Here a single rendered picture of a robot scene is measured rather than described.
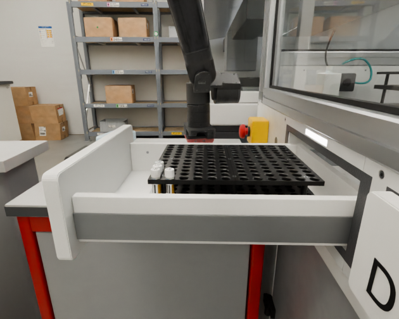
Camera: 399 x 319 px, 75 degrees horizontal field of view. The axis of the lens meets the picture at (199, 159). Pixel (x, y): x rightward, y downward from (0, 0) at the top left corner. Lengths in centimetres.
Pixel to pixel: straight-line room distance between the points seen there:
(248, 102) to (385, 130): 96
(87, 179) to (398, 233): 33
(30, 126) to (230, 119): 414
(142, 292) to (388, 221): 59
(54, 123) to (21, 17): 169
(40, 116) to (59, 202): 460
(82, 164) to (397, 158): 33
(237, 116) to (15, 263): 109
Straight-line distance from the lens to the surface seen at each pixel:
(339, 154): 37
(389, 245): 27
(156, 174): 33
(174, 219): 31
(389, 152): 29
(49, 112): 483
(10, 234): 123
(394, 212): 26
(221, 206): 30
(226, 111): 121
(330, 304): 47
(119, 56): 479
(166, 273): 69
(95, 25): 447
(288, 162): 42
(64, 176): 32
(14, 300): 143
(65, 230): 34
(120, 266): 70
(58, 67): 512
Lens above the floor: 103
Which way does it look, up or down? 18 degrees down
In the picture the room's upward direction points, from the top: straight up
